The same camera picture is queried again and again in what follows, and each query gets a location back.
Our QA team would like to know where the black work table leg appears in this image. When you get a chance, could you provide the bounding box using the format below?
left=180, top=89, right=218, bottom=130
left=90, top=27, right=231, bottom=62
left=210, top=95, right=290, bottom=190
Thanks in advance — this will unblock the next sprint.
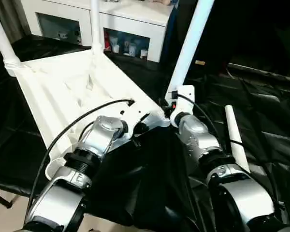
left=0, top=188, right=19, bottom=209

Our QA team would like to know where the white plastic table leg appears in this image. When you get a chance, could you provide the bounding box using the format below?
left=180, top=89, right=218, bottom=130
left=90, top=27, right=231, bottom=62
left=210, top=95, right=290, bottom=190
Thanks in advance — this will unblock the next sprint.
left=163, top=0, right=215, bottom=102
left=0, top=3, right=22, bottom=76
left=223, top=104, right=251, bottom=174
left=90, top=0, right=105, bottom=58

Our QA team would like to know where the white cabinet with glass doors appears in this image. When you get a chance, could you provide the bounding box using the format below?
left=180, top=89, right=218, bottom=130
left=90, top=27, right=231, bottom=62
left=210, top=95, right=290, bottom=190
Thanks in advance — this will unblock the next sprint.
left=21, top=0, right=175, bottom=63

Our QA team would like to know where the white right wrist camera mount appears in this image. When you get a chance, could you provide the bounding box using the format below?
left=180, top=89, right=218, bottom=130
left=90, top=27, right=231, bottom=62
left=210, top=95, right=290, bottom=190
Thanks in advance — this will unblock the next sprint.
left=168, top=84, right=196, bottom=127

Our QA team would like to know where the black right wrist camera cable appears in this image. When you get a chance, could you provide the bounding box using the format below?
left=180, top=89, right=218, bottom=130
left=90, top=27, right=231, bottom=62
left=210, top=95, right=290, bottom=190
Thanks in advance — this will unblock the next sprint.
left=175, top=92, right=281, bottom=206

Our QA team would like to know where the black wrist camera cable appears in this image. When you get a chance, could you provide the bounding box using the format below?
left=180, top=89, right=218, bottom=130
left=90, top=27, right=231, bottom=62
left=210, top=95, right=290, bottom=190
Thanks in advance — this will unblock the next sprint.
left=26, top=97, right=136, bottom=218
left=175, top=92, right=281, bottom=206

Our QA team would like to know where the long dark metal rod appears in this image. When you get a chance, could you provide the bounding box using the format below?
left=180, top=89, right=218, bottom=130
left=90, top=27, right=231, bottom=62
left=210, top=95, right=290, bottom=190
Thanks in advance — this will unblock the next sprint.
left=228, top=62, right=290, bottom=83

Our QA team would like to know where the white plastic table top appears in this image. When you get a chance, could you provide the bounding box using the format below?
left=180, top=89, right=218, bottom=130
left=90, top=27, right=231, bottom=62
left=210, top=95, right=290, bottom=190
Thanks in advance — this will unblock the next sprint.
left=8, top=46, right=172, bottom=181

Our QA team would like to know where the grey curtain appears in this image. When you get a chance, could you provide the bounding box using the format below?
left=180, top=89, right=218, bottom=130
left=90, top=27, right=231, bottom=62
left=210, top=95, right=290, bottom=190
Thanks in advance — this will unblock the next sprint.
left=0, top=0, right=31, bottom=44

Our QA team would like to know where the black left wrist camera cable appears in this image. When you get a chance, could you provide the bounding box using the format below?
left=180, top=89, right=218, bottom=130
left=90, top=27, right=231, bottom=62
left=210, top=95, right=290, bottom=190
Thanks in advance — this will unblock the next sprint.
left=26, top=97, right=136, bottom=218

